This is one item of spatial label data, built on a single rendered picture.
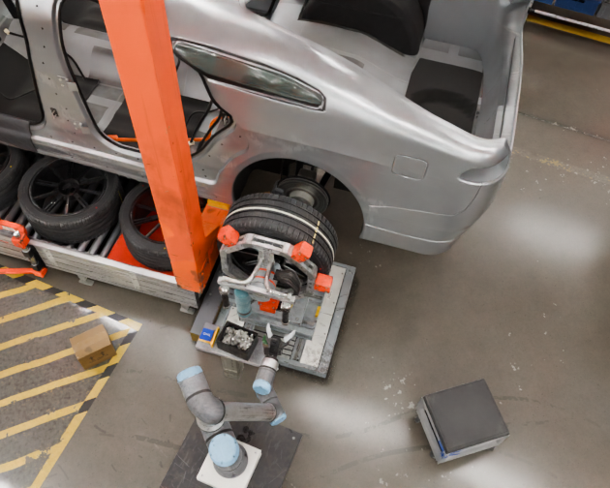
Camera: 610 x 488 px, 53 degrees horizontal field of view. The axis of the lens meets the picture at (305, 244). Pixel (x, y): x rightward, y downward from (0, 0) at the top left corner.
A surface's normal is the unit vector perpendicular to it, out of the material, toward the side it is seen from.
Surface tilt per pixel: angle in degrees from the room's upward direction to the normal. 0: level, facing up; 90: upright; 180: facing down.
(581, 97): 0
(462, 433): 0
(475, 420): 0
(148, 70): 90
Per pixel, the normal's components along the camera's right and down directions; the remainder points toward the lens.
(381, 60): 0.40, -0.41
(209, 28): -0.05, 0.00
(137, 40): -0.27, 0.80
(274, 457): 0.04, -0.55
